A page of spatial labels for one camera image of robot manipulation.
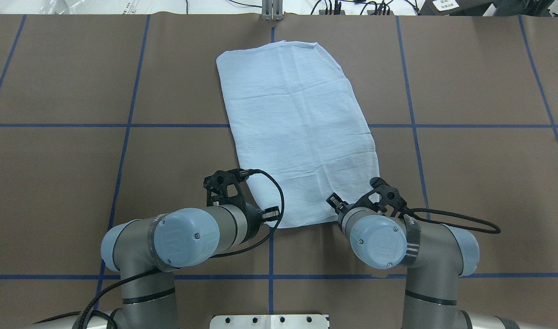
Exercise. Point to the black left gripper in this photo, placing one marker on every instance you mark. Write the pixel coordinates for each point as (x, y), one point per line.
(254, 218)

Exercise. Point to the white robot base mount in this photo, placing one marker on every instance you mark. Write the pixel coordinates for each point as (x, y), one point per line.
(271, 321)

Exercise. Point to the aluminium frame post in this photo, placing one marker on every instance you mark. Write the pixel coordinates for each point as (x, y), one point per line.
(272, 10)

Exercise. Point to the light blue button-up shirt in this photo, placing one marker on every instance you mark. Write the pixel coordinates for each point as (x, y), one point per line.
(293, 113)

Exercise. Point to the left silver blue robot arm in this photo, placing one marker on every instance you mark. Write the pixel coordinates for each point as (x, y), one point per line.
(147, 252)

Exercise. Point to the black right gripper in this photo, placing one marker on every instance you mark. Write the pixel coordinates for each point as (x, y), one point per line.
(342, 208)

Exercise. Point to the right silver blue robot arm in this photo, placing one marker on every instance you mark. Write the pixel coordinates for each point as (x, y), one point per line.
(384, 233)

